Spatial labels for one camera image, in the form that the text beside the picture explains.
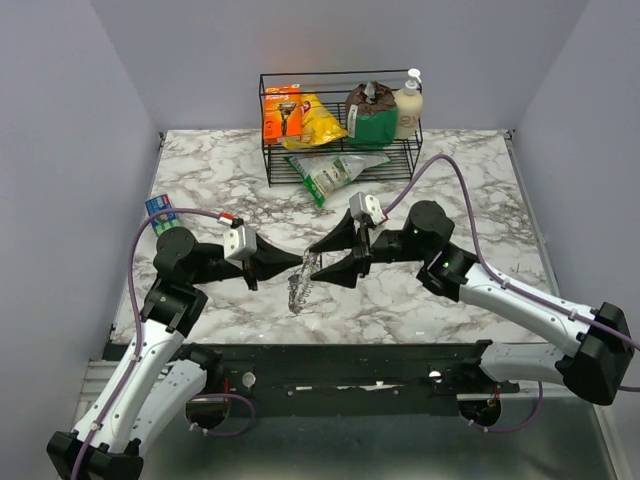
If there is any yellow snack bag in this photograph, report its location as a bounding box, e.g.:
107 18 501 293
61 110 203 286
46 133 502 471
283 93 348 150

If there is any cream lotion pump bottle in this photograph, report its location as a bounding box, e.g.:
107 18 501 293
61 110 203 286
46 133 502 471
394 68 423 140

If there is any blue green toothpaste box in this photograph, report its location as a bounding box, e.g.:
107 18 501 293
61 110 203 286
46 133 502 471
145 194 181 237

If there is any black wire shelf rack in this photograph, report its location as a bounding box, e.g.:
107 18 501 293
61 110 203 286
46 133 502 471
259 69 424 188

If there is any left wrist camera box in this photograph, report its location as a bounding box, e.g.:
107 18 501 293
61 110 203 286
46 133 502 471
223 218 257 262

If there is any orange razor package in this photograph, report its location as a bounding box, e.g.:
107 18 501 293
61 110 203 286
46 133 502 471
263 84 302 145

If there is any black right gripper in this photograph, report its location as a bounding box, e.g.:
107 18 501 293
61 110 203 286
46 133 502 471
309 207 429 290

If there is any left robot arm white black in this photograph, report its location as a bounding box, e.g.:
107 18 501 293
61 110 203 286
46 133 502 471
46 225 302 479

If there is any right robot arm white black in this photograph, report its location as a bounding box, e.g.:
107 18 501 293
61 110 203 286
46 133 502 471
310 194 634 406

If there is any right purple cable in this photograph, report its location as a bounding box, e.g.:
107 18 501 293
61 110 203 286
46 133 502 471
380 152 640 434

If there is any brown green bag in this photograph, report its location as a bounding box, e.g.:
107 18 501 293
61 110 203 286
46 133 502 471
345 81 398 150

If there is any aluminium rail frame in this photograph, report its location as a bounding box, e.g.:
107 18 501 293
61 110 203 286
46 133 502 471
72 361 634 479

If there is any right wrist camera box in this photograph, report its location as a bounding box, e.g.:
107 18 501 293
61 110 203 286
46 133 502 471
349 192 388 228

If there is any green white plastic pouch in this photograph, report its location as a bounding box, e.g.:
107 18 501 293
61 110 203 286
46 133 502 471
285 153 390 208

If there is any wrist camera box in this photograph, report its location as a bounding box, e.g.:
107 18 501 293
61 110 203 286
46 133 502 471
349 192 388 228
223 218 257 262

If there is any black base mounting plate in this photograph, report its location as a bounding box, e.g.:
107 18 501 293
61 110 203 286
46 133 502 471
173 341 526 418

